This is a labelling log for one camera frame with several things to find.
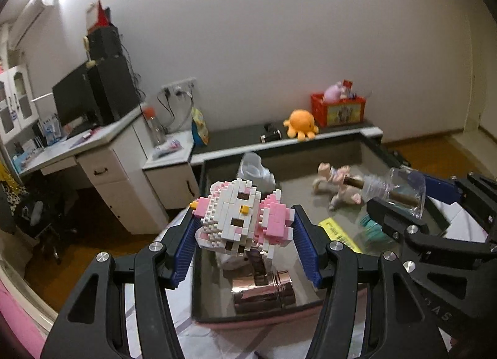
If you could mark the black keyboard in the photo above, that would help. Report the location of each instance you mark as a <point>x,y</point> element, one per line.
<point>81,130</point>

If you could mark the yellow blue snack bag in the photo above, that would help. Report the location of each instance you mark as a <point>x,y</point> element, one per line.
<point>200,128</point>

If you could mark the pink bed cover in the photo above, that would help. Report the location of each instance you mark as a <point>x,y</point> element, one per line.
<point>15,328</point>

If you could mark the rose gold mirrored box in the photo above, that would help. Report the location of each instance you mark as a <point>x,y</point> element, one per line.
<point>264,291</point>

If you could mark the black office chair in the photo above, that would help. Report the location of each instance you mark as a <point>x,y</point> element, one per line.
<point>42,223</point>

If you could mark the white glass door cabinet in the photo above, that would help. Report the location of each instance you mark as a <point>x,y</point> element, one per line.
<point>17,106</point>

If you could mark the white wall socket panel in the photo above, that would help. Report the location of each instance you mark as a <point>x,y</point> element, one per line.
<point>178,86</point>

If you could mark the bag of pink items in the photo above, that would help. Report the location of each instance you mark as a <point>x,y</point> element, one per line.
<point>167,148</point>

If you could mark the yellow printed card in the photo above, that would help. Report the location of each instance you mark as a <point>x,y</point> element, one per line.
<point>339,234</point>

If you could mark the orange octopus plush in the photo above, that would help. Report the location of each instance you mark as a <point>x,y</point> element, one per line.
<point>301,124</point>

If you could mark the black computer tower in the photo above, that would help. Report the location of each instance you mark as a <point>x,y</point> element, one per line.
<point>114,91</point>

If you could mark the blue white packet box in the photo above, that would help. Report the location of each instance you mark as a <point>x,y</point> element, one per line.
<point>51,129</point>

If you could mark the black speaker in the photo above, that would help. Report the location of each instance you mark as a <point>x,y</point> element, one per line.
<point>105,42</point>

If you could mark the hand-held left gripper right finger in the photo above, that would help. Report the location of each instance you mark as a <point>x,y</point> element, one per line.
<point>308,254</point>

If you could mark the small cream desk ornament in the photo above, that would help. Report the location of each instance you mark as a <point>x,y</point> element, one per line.
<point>88,52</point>

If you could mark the white pink block cat figure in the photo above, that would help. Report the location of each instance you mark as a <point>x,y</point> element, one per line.
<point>233,215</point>

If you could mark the black low bench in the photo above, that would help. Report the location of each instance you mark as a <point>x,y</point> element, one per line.
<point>233,143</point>

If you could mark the red crate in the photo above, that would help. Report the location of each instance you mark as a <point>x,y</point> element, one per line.
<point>341,112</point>

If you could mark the clear bottle with red cap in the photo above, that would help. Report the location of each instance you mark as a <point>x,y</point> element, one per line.
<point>154,129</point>

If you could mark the black monitor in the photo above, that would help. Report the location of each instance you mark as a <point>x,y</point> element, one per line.
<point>72,98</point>

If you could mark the small black cylinder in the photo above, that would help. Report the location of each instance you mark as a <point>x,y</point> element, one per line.
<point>271,136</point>

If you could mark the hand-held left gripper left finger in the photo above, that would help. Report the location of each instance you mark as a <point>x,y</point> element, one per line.
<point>182,254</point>

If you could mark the white desk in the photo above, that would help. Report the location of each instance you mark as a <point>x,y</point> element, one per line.
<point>112,172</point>

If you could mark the red desk calendar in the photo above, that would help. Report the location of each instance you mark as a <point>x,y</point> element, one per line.
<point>101,15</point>

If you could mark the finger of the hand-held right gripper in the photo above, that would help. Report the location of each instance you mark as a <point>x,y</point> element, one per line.
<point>388,219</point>
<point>442,188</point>

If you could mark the white air conditioner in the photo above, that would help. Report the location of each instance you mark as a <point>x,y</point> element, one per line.
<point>31,17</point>

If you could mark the white striped quilt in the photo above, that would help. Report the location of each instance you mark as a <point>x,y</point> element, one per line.
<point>182,328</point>

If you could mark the pink plush toy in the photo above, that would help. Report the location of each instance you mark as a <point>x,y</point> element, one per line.
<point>336,91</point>

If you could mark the white nightstand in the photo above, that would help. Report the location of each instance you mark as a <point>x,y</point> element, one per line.
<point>171,180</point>

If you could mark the pink box with black rim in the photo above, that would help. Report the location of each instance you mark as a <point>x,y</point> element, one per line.
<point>303,176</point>

